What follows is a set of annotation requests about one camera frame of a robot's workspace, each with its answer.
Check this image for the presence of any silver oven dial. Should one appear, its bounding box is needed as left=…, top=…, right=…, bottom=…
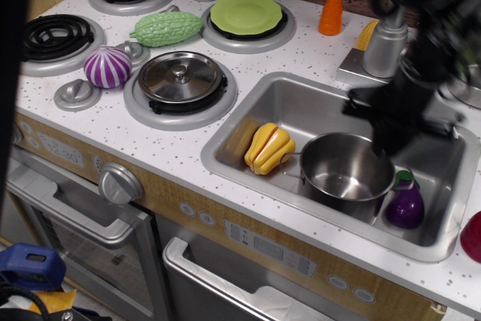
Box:
left=12, top=123, right=23, bottom=144
left=98, top=162, right=144, bottom=205

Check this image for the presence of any orange toy carrot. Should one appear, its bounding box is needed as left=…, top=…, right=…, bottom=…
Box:
left=318, top=0, right=343, bottom=35

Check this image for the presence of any yellow toy squash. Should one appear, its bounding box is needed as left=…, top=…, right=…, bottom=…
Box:
left=244, top=123, right=296, bottom=175

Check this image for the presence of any green toy bitter gourd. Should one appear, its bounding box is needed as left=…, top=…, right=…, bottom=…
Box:
left=129, top=11, right=204, bottom=47

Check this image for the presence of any steel pan at right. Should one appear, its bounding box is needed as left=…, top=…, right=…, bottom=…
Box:
left=447, top=65, right=481, bottom=109

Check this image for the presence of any red toy at edge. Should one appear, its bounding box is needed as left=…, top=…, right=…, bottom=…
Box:
left=460, top=211, right=481, bottom=263

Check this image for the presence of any grey knob front countertop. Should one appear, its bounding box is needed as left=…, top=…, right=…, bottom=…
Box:
left=53, top=79, right=101, bottom=112

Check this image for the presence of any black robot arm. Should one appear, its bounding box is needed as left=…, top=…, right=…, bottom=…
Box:
left=343, top=0, right=480, bottom=156

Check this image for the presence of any silver oven dial right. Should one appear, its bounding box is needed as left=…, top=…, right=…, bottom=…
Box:
left=98, top=162, right=144, bottom=205

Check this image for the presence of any black cable bottom left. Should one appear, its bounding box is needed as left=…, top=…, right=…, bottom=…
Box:
left=0, top=283, right=50, bottom=321

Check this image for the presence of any blue clamp tool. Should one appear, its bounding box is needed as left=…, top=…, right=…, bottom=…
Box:
left=1, top=243, right=66, bottom=291

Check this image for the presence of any back right burner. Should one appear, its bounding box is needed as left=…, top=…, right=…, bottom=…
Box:
left=201, top=5, right=296, bottom=54

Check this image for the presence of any front right burner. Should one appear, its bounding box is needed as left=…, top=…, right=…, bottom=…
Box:
left=123, top=58, right=239, bottom=132

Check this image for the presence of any green plate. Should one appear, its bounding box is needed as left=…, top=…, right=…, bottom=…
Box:
left=210, top=0, right=283, bottom=36

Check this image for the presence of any silver sink basin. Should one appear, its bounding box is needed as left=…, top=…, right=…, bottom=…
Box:
left=201, top=72, right=480, bottom=262

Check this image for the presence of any steel pot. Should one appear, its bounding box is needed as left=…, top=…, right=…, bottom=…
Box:
left=280, top=132, right=395, bottom=225

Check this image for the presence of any toy dishwasher door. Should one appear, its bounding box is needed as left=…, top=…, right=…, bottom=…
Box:
left=162, top=237, right=360, bottom=320

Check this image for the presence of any purple toy eggplant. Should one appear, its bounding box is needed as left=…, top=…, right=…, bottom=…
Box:
left=384, top=169, right=425, bottom=229

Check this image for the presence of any purple striped toy onion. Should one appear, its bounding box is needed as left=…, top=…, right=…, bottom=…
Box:
left=83, top=46, right=132, bottom=89

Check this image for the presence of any toy oven door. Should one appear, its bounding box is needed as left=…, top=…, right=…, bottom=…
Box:
left=7, top=146, right=171, bottom=320

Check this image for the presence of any yellow paper scrap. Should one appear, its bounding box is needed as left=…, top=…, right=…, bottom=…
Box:
left=35, top=289, right=77, bottom=313

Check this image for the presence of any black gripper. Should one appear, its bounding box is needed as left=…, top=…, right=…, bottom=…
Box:
left=343, top=62, right=458, bottom=156

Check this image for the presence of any grey knob middle countertop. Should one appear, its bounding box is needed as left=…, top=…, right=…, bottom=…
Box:
left=116, top=41, right=150, bottom=68

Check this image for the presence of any silver toy faucet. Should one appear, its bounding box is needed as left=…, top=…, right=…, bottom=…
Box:
left=336, top=8, right=414, bottom=85

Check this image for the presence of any silver oven dial left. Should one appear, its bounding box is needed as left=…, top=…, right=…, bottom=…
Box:
left=12, top=123, right=23, bottom=144

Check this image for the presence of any steel pot lid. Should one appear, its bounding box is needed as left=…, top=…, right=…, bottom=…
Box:
left=138, top=51, right=223, bottom=104

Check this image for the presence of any yellow toy corn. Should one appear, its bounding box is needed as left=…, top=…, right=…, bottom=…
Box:
left=355, top=20, right=379, bottom=51

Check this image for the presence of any front left coil burner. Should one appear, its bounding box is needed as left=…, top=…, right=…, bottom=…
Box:
left=20, top=14, right=106, bottom=77

